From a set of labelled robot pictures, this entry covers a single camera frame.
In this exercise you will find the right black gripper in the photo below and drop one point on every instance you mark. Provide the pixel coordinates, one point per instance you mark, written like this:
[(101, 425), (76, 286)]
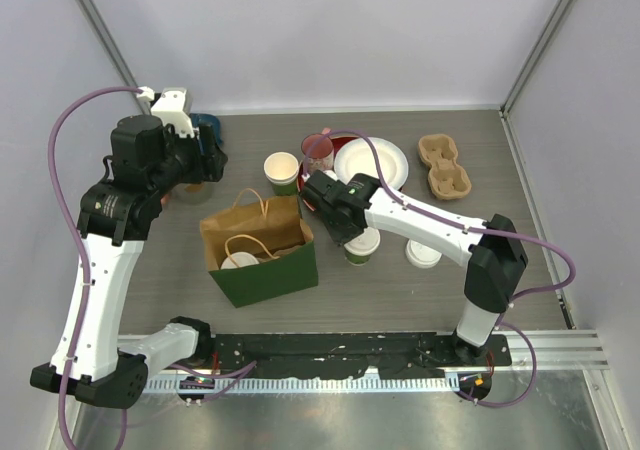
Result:
[(340, 237)]

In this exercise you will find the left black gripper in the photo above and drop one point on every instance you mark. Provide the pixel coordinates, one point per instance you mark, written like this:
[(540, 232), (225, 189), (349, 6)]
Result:
[(210, 165)]

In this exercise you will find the white plastic cup lid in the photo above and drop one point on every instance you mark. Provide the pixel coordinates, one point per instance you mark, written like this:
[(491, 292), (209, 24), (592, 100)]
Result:
[(369, 240)]

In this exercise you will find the green paper cups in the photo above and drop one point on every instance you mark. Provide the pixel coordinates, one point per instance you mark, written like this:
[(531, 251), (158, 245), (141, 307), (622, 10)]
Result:
[(281, 170)]

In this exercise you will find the green brown paper bag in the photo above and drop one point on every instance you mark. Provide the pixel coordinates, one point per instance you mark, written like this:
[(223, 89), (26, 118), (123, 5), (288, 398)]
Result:
[(274, 232)]

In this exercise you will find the green paper cup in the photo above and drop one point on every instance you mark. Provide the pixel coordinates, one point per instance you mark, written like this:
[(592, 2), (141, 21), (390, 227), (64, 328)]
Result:
[(357, 258)]

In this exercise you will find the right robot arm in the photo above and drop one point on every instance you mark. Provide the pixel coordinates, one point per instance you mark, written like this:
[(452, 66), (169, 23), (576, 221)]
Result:
[(494, 261)]

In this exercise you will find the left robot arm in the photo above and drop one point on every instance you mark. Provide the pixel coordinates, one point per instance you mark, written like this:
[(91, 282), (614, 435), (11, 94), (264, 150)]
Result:
[(149, 159)]

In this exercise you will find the grey mug orange logo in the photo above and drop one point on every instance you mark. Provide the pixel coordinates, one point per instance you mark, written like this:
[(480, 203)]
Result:
[(192, 194)]

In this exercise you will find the blue cloth pouch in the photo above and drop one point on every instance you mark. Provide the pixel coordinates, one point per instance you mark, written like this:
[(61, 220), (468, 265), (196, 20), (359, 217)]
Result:
[(205, 119)]

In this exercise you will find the pink floral mug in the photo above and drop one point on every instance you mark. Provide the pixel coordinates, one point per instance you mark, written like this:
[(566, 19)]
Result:
[(318, 150)]

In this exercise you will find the white paper plate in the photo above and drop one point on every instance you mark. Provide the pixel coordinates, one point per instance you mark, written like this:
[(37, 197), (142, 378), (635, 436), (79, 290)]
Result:
[(356, 157)]

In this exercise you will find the red round tray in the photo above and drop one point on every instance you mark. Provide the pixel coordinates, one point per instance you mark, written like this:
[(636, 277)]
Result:
[(338, 142)]

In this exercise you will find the brown cardboard cup carrier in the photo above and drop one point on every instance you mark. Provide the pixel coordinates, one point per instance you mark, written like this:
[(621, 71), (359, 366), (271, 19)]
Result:
[(447, 179)]

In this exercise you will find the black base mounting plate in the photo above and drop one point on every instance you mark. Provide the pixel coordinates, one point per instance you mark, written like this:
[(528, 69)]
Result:
[(338, 356)]

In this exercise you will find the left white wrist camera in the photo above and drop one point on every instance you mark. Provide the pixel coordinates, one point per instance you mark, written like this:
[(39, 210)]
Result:
[(172, 106)]

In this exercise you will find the white slotted cable duct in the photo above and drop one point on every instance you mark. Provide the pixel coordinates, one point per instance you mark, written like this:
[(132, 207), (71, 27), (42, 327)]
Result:
[(370, 382)]

